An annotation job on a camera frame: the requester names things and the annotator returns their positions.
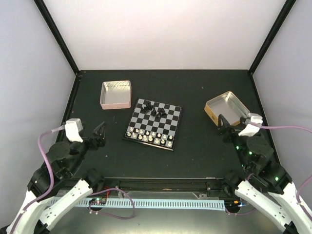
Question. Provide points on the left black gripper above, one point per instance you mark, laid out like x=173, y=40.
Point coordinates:
x=101, y=140

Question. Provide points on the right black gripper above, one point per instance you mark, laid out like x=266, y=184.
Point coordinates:
x=226, y=126

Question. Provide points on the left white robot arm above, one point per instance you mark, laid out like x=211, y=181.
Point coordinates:
x=61, y=162

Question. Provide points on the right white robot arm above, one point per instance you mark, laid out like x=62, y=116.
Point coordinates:
x=268, y=186

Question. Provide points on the pile of black chess pieces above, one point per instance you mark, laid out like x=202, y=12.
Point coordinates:
x=160, y=112

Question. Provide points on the small circuit board left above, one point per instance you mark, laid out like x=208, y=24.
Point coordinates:
x=98, y=201

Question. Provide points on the small circuit board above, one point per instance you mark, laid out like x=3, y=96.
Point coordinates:
x=98, y=201
x=235, y=203

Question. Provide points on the small circuit board right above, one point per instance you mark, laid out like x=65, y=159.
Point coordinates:
x=235, y=203

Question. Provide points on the gold rectangular tin lid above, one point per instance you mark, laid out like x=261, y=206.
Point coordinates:
x=228, y=105

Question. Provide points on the pink square tin box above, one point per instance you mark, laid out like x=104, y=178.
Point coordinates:
x=116, y=95

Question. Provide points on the black and silver chessboard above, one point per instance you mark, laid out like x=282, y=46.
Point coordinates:
x=141, y=124

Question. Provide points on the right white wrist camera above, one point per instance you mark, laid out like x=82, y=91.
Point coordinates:
x=253, y=122

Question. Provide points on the black mounting rail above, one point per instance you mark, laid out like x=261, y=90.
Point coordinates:
x=214, y=187

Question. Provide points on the pale blue cable duct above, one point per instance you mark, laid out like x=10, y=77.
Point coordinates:
x=187, y=204

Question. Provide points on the black frame post right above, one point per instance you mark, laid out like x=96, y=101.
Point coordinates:
x=281, y=17

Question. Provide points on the black frame post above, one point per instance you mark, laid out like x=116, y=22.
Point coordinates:
x=40, y=4
x=281, y=17

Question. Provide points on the black frame post left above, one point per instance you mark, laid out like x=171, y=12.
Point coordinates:
x=40, y=4

